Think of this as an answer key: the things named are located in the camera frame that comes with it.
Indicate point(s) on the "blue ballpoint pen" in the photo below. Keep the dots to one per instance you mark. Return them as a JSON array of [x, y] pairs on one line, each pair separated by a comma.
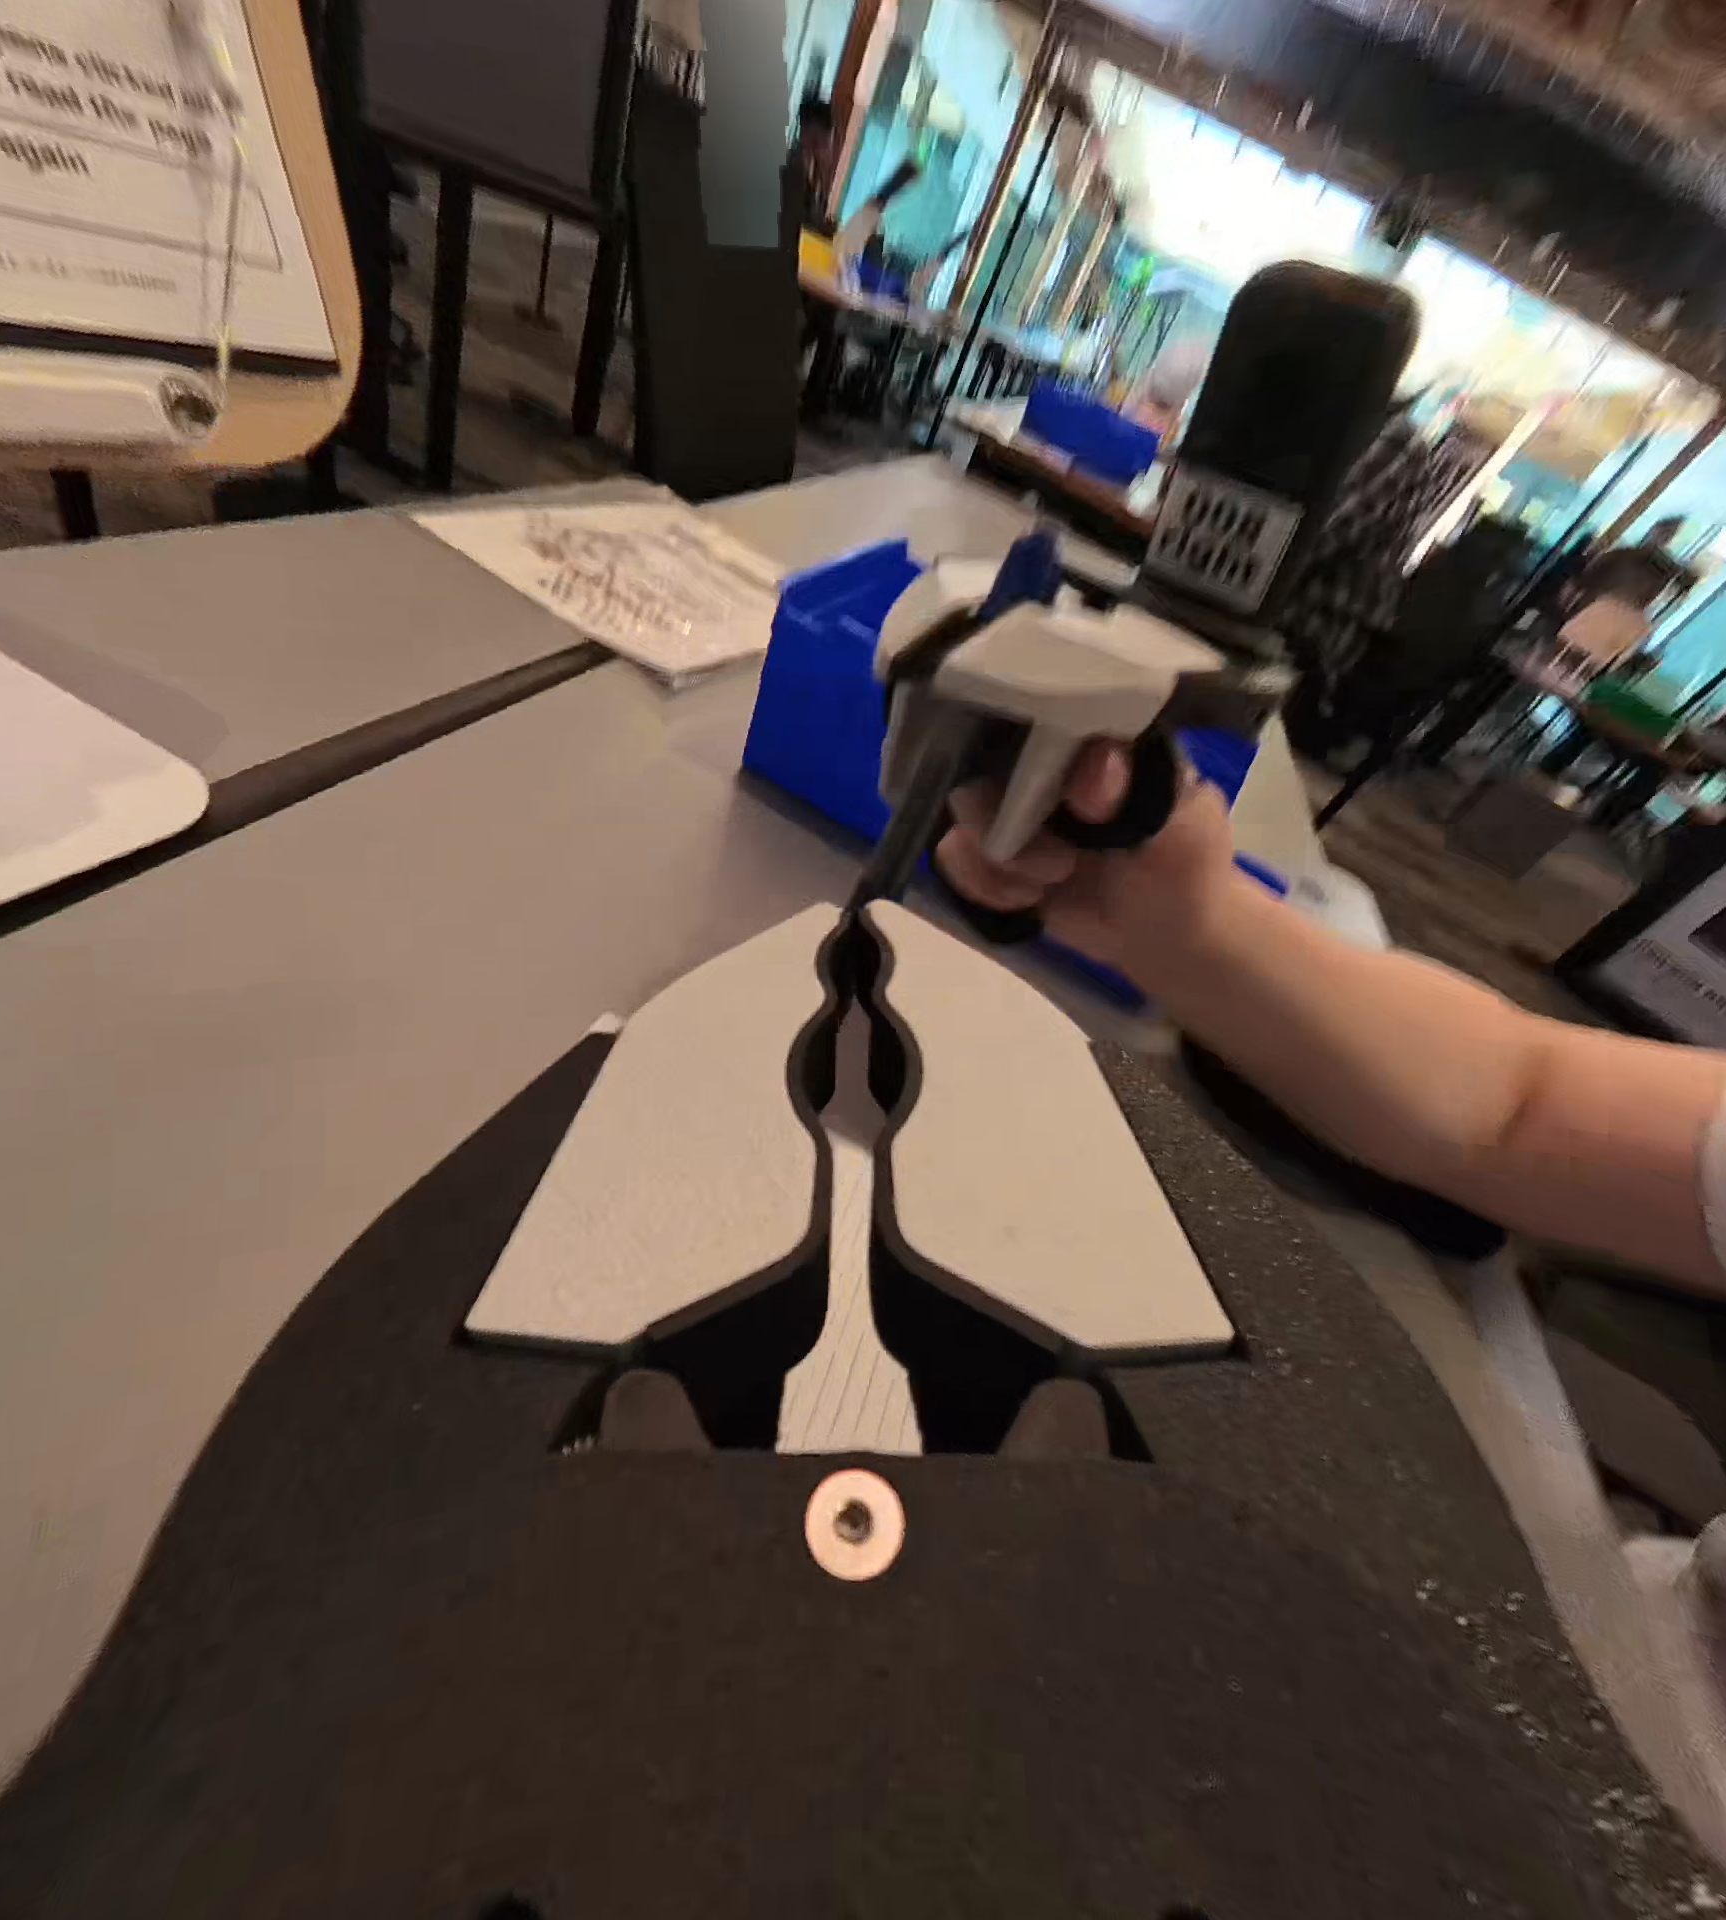
[[923, 795]]

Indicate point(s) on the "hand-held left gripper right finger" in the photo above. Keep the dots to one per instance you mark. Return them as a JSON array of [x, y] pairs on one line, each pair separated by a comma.
[[1059, 1185]]

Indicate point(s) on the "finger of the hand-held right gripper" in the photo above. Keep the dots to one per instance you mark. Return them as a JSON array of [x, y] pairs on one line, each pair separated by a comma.
[[1089, 661], [923, 608]]

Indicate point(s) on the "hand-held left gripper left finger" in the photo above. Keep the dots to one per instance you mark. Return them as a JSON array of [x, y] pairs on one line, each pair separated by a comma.
[[653, 1185]]

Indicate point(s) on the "person's right hand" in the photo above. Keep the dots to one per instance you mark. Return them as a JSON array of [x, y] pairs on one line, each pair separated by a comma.
[[1118, 900]]

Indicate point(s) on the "black panel on stand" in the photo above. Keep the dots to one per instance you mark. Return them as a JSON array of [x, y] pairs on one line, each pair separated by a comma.
[[503, 91]]

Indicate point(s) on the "blue storage bin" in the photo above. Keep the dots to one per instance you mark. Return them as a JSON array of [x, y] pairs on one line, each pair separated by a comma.
[[819, 704], [1089, 434]]

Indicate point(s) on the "white lined notepad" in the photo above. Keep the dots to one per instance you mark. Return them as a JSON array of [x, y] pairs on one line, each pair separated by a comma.
[[849, 1403]]

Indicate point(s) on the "printed paper sheet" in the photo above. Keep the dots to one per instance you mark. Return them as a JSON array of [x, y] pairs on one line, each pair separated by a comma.
[[609, 579]]

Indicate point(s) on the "person's right forearm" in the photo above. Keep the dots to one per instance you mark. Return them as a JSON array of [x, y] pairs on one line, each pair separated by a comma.
[[1478, 1094]]

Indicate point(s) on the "printed instruction sheet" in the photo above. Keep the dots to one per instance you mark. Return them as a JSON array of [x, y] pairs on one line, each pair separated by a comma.
[[83, 195]]

